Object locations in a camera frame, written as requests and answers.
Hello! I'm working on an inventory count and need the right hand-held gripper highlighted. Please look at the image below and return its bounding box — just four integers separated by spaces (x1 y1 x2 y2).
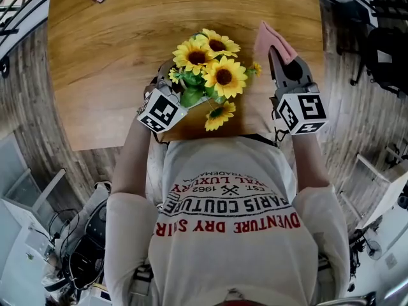
267 45 330 136

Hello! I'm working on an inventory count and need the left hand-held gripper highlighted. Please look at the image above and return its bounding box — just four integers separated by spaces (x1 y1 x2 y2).
136 61 189 135

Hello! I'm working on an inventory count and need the pink cloth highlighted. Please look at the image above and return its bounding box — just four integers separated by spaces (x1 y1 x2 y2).
254 20 299 66

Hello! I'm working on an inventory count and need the sunflower bouquet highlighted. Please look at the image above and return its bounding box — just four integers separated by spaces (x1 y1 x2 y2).
168 27 263 132

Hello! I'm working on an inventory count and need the person's left forearm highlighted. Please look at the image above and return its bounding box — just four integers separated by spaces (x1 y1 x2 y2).
111 119 157 200

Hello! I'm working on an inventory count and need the person's right forearm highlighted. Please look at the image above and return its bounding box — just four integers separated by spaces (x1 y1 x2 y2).
291 132 331 197

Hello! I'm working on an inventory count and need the black office chair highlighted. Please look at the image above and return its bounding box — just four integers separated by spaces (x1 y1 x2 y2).
349 0 408 99

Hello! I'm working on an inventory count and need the black metal railing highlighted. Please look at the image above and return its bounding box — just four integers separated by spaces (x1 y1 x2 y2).
0 0 54 79
315 0 408 22

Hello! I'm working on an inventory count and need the white desk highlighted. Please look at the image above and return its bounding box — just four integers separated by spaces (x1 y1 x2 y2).
355 153 408 231

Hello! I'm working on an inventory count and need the black swivel chair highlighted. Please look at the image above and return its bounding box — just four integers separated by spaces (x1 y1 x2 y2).
62 199 109 291

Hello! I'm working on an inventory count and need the person's white printed t-shirt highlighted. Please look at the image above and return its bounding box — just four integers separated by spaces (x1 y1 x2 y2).
105 135 351 306

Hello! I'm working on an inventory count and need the floor fan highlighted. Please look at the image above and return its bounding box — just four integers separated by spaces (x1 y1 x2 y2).
365 240 383 261

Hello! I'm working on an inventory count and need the white worktable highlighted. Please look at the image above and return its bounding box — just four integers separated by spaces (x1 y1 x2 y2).
0 199 57 273

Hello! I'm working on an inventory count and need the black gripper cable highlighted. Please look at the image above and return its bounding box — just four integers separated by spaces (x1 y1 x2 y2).
270 106 289 148

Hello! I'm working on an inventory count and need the white frame cabinet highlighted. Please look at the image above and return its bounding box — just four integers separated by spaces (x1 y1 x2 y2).
0 167 67 218

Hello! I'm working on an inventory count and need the grey harness strap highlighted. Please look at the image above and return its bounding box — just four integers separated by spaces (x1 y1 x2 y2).
132 265 154 296
317 253 335 280

